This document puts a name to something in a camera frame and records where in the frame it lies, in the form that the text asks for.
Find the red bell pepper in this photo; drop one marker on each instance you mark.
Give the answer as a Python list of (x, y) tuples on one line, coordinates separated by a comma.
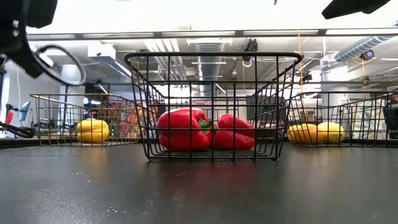
[(233, 140), (183, 129)]

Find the orange-yellow lemon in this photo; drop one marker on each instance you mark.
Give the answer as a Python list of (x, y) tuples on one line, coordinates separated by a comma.
[(302, 133)]

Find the yellow bell pepper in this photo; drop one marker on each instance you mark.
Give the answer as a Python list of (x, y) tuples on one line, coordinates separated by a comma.
[(92, 130)]

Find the bright yellow lemon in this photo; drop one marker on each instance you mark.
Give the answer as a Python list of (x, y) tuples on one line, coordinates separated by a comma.
[(332, 132)]

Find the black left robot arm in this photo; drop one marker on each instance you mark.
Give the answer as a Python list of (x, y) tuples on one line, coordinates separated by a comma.
[(18, 46)]

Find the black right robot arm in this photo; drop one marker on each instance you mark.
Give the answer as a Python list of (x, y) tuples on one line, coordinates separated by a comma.
[(348, 7)]

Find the silver ceiling duct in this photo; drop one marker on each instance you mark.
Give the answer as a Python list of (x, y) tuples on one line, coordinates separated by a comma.
[(209, 48)]

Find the black overhead camera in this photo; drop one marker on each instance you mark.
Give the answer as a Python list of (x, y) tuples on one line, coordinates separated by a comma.
[(251, 46)]

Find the black aluminium rig frame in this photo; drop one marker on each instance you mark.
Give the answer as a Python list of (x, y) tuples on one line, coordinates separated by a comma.
[(239, 32)]

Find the silver flexible duct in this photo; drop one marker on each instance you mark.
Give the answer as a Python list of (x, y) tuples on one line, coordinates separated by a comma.
[(360, 47)]

